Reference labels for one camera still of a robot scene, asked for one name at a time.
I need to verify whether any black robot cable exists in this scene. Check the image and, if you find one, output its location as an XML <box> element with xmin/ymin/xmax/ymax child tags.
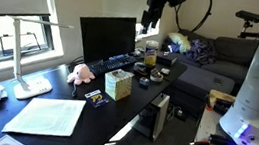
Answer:
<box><xmin>170</xmin><ymin>0</ymin><xmax>215</xmax><ymax>36</ymax></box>

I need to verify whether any grey sofa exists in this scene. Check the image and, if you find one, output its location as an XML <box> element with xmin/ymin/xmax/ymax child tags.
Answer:
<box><xmin>152</xmin><ymin>26</ymin><xmax>259</xmax><ymax>127</ymax></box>

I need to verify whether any purple blanket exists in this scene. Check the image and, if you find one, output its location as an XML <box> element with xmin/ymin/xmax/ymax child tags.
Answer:
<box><xmin>184</xmin><ymin>37</ymin><xmax>219</xmax><ymax>68</ymax></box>

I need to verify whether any light green pillow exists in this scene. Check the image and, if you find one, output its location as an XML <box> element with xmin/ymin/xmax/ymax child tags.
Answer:
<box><xmin>166</xmin><ymin>31</ymin><xmax>193</xmax><ymax>55</ymax></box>

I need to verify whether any disinfectant wipes canister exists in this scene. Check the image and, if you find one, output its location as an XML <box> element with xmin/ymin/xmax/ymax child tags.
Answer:
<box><xmin>142</xmin><ymin>38</ymin><xmax>161</xmax><ymax>69</ymax></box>

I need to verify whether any black computer monitor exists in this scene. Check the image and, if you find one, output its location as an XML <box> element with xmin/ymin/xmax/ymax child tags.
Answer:
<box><xmin>73</xmin><ymin>10</ymin><xmax>140</xmax><ymax>71</ymax></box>

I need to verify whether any light wooden board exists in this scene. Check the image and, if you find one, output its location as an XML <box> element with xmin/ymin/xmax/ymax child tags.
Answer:
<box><xmin>207</xmin><ymin>88</ymin><xmax>238</xmax><ymax>113</ymax></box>

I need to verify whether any black computer keyboard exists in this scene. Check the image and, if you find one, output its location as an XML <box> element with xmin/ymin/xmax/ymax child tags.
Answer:
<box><xmin>87</xmin><ymin>48</ymin><xmax>139</xmax><ymax>81</ymax></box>

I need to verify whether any small black stapler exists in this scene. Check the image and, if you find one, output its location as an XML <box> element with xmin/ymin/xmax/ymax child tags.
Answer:
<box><xmin>132</xmin><ymin>61</ymin><xmax>150</xmax><ymax>77</ymax></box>

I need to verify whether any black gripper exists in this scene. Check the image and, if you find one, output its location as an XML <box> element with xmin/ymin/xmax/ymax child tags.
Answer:
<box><xmin>139</xmin><ymin>0</ymin><xmax>167</xmax><ymax>37</ymax></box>

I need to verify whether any blue yellow card pack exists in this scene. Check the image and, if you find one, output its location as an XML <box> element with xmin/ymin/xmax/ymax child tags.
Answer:
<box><xmin>83</xmin><ymin>87</ymin><xmax>113</xmax><ymax>110</ymax></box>

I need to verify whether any patterned tissue box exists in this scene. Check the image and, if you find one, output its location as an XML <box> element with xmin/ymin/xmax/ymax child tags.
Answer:
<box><xmin>101</xmin><ymin>66</ymin><xmax>135</xmax><ymax>104</ymax></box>

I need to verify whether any dark flat box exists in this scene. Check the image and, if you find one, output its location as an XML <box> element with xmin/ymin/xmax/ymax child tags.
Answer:
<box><xmin>156</xmin><ymin>50</ymin><xmax>179</xmax><ymax>68</ymax></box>

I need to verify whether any white desk lamp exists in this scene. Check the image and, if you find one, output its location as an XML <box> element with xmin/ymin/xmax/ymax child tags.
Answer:
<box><xmin>0</xmin><ymin>14</ymin><xmax>75</xmax><ymax>106</ymax></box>

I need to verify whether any silver computer tower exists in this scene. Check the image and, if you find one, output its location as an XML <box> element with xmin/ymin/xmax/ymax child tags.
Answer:
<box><xmin>130</xmin><ymin>89</ymin><xmax>171</xmax><ymax>144</ymax></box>

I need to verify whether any small dark remote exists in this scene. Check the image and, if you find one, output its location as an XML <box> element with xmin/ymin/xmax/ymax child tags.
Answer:
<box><xmin>213</xmin><ymin>77</ymin><xmax>224</xmax><ymax>87</ymax></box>

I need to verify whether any black camera on stand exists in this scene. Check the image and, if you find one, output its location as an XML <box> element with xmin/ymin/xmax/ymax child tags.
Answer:
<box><xmin>232</xmin><ymin>9</ymin><xmax>259</xmax><ymax>42</ymax></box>

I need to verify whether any white printed paper sheet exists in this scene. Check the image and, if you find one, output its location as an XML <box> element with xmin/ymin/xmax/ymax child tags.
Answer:
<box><xmin>1</xmin><ymin>90</ymin><xmax>87</xmax><ymax>144</ymax></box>

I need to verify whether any pink octopus plush toy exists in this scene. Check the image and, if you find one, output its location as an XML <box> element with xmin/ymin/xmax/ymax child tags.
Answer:
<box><xmin>66</xmin><ymin>62</ymin><xmax>98</xmax><ymax>88</ymax></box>

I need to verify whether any bright blue bag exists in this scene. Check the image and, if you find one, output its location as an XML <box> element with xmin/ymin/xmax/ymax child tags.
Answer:
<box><xmin>167</xmin><ymin>42</ymin><xmax>182</xmax><ymax>55</ymax></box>

